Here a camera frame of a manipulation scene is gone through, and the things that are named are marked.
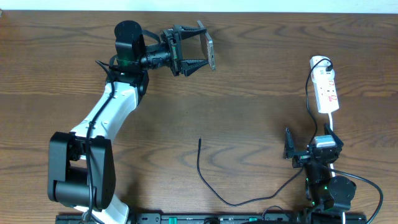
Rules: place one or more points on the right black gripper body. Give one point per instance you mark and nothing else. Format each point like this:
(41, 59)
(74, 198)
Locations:
(301, 160)

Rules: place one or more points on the white power strip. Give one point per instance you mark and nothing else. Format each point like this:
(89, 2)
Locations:
(326, 96)

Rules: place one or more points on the white USB charger adapter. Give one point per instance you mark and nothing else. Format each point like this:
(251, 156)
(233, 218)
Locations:
(321, 69)

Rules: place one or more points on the Galaxy S25 Ultra smartphone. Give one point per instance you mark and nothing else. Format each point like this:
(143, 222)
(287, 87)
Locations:
(207, 47)

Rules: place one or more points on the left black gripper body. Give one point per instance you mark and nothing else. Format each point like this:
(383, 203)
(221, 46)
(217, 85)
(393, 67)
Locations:
(174, 51)

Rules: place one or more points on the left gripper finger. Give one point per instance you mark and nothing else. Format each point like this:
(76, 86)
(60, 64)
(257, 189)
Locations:
(188, 67)
(186, 32)

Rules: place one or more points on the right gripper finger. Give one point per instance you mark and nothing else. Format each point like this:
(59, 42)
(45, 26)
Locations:
(328, 131)
(289, 148)

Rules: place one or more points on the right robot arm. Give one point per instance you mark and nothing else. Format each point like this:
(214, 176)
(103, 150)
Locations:
(330, 195)

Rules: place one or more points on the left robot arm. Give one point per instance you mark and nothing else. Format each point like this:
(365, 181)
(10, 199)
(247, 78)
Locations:
(81, 172)

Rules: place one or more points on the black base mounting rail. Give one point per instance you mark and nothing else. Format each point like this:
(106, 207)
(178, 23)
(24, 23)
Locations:
(272, 217)

